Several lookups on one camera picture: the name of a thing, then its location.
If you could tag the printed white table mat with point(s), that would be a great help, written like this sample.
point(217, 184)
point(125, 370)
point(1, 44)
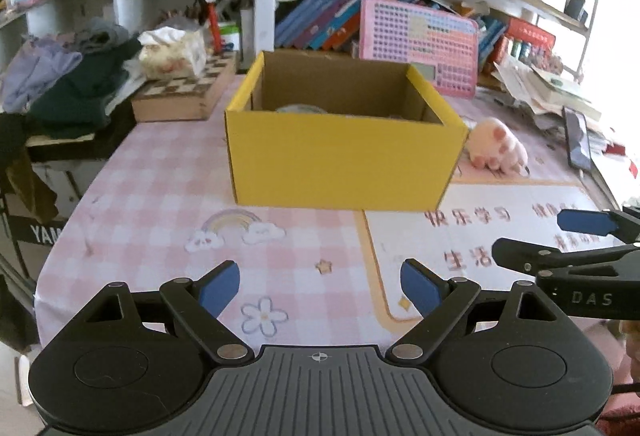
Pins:
point(400, 236)

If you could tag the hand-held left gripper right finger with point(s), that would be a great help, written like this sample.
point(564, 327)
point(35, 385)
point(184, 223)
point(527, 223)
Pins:
point(420, 288)

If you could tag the black box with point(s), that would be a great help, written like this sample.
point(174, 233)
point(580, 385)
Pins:
point(30, 233)

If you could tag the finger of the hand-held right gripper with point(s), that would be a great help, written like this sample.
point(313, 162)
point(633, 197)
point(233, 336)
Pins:
point(520, 253)
point(582, 222)

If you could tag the grey cloth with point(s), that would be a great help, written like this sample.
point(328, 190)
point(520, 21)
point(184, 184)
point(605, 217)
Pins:
point(102, 35)

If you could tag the dark green cloth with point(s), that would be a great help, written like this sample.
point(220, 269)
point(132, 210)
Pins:
point(75, 100)

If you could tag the yellow cardboard box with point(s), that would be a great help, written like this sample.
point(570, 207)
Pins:
point(340, 160)

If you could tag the leaning blue books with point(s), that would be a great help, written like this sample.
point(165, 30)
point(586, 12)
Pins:
point(490, 40)

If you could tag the red box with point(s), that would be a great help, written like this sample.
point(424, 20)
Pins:
point(530, 38)

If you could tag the pink learning tablet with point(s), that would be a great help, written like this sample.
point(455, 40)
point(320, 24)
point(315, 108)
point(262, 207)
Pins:
point(415, 35)

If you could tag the pink plush paw toy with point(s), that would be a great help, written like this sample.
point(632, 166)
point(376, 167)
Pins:
point(497, 143)

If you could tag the stack of papers and books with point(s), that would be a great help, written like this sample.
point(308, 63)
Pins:
point(550, 90)

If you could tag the pink checked tablecloth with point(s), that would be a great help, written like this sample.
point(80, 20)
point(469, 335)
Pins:
point(150, 196)

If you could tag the wooden chessboard box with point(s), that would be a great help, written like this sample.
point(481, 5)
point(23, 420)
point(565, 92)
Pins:
point(180, 93)

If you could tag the white jar green label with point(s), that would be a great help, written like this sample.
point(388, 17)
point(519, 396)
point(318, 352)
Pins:
point(230, 38)

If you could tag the red pen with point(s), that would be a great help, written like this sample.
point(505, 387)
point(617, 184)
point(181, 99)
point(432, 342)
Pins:
point(214, 23)

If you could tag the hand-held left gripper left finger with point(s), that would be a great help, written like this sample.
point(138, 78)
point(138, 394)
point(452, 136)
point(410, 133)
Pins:
point(220, 288)

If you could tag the purple cloth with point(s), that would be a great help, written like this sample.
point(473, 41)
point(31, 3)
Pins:
point(35, 70)

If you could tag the black smartphone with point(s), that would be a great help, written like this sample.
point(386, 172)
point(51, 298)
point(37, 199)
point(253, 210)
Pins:
point(577, 140)

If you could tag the tissue pack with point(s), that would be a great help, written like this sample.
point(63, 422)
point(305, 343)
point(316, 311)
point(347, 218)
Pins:
point(170, 53)

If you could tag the grey tape roll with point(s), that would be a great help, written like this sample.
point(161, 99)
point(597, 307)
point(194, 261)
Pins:
point(300, 108)

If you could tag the row of blue books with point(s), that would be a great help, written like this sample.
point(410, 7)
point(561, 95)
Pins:
point(320, 15)

